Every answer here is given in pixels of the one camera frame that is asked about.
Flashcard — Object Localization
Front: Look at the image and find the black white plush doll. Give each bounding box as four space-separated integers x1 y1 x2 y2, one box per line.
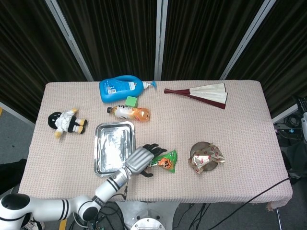
47 108 88 139

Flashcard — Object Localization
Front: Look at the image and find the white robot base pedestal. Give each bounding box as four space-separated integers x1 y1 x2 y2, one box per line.
115 200 181 230

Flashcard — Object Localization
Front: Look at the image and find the black trouser leg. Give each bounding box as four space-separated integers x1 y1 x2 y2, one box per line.
0 158 27 195

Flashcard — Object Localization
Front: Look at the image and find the black white sneaker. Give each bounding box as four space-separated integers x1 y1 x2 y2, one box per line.
22 219 46 230

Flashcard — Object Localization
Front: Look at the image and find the green cube block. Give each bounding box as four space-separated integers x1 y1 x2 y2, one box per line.
125 95 139 108

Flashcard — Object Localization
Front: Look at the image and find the round steel plate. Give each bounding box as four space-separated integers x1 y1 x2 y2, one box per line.
189 141 220 172

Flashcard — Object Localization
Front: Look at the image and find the right hand black cable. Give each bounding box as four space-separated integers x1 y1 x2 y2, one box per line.
225 176 307 230

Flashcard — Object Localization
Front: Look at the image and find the hand black cable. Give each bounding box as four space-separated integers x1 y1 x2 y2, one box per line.
225 176 307 230
121 183 129 201

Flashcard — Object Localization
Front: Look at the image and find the blue pump detergent bottle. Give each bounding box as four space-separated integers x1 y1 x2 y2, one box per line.
98 75 158 104

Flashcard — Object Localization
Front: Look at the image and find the green orange snack bag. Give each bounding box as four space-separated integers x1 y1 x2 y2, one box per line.
150 149 178 173

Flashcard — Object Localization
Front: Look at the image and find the black pleated curtain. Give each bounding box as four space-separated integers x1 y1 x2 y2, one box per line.
57 0 159 81
161 0 266 81
226 0 307 119
0 0 87 123

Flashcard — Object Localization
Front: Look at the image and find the cream dark-red folding fan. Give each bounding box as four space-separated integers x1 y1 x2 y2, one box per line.
164 82 228 110

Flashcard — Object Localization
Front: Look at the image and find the orange drink bottle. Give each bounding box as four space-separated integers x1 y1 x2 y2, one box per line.
106 104 151 122

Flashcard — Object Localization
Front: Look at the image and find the gold snack wrapper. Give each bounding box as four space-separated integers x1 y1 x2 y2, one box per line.
188 142 225 175

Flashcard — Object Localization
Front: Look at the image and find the pink waffle tablecloth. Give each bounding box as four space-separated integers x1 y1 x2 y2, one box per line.
18 80 294 208

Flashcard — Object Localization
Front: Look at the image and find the left hand black cable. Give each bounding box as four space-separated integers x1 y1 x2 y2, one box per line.
121 183 129 201

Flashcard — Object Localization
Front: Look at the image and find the rectangular steel tray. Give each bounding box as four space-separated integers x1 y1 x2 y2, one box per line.
94 121 137 177

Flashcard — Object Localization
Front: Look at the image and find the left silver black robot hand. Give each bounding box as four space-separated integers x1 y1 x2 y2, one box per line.
124 143 167 178

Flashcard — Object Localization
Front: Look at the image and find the grey metal frame post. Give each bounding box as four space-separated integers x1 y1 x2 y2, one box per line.
45 0 94 82
0 101 36 127
272 103 299 124
219 0 277 81
154 0 168 81

